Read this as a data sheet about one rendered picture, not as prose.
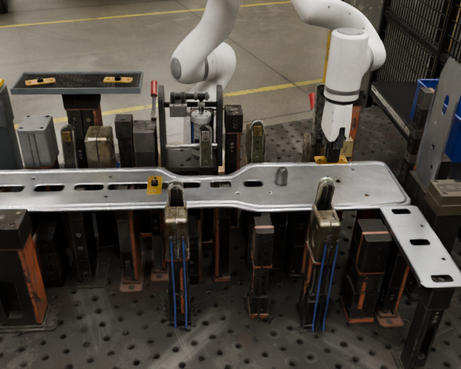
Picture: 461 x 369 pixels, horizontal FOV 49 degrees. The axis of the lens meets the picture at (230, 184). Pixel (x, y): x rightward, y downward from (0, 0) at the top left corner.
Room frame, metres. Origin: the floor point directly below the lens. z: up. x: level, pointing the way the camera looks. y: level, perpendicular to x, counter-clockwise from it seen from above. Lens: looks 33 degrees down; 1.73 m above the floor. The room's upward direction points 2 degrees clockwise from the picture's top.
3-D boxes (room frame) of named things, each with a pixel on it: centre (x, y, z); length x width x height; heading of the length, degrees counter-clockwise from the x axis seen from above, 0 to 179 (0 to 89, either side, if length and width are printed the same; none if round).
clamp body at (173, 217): (0.95, 0.12, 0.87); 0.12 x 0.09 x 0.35; 5
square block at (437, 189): (1.06, -0.55, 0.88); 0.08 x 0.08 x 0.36; 5
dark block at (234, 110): (1.35, 0.00, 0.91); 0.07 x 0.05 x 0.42; 5
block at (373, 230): (0.98, -0.35, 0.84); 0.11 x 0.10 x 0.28; 5
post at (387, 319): (0.97, -0.44, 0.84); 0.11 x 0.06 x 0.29; 5
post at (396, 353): (0.80, -0.45, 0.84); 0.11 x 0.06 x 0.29; 5
